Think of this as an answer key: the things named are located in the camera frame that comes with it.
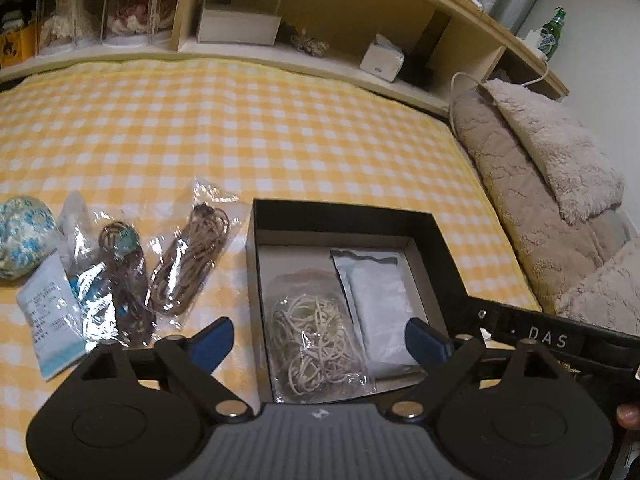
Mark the clear plastic snack packet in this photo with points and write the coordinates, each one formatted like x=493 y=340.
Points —
x=122 y=270

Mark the white tissue box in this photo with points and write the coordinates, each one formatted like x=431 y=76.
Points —
x=382 y=57

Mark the black cardboard box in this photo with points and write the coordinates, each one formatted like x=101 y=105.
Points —
x=345 y=220

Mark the white charger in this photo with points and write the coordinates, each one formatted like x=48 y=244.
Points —
x=535 y=42

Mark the clear case pink doll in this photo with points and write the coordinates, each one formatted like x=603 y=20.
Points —
x=130 y=10

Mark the small plush figure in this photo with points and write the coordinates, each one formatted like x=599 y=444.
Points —
x=307 y=42

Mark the green glass bottle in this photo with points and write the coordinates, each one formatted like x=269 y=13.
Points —
x=554 y=30

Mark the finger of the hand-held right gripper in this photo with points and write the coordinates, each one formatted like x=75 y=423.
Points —
x=481 y=317

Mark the white flat packet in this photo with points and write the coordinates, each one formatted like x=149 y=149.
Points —
x=375 y=305

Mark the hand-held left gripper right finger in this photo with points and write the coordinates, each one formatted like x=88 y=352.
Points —
x=424 y=339

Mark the wooden headboard shelf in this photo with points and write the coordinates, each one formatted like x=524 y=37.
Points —
x=350 y=5

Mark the cream fluffy cushion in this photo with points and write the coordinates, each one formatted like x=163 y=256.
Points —
x=600 y=290

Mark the white open box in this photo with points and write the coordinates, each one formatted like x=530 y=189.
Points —
x=235 y=27

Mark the person's right hand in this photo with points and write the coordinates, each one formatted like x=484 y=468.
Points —
x=629 y=415

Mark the yellow box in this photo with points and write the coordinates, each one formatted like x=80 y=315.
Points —
x=12 y=45

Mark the clear case cream doll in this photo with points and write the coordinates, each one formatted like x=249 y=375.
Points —
x=60 y=15

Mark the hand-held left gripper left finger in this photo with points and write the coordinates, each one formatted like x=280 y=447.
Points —
x=216 y=341

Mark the blue floral fabric pouch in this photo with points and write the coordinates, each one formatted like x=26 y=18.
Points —
x=25 y=240

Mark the clear bag of beige bands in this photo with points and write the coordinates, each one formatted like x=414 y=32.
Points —
x=305 y=340

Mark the cream fluffy blanket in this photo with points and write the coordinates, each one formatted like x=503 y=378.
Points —
x=555 y=145

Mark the beige fleece blanket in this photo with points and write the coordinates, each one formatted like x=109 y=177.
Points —
x=525 y=220

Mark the yellow checked blanket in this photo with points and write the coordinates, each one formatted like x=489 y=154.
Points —
x=250 y=135

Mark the white sachet blue edge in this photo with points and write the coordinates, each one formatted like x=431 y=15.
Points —
x=47 y=320

